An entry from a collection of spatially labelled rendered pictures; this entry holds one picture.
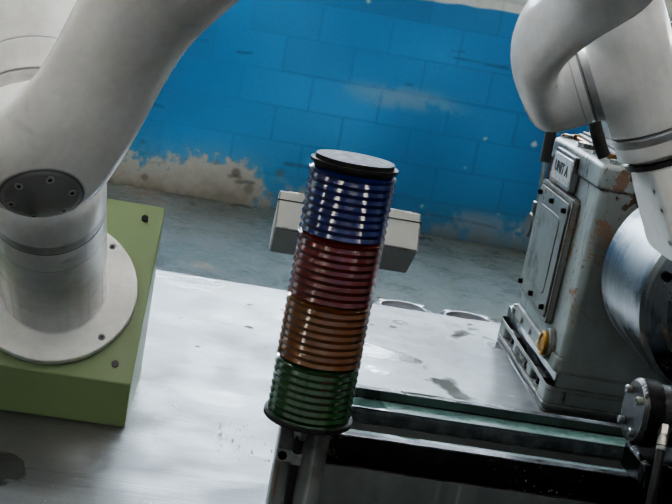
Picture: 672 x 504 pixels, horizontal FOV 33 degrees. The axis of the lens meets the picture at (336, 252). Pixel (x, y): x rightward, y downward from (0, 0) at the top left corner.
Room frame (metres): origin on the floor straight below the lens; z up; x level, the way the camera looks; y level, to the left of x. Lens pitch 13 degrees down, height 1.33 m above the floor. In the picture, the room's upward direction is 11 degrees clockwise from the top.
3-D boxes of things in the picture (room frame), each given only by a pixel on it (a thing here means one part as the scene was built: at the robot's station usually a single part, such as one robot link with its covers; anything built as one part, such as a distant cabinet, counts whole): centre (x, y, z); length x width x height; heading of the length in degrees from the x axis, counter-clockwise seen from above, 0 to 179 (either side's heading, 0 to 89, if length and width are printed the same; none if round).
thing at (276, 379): (0.76, 0.00, 1.05); 0.06 x 0.06 x 0.04
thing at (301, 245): (0.76, 0.00, 1.14); 0.06 x 0.06 x 0.04
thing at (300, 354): (0.76, 0.00, 1.10); 0.06 x 0.06 x 0.04
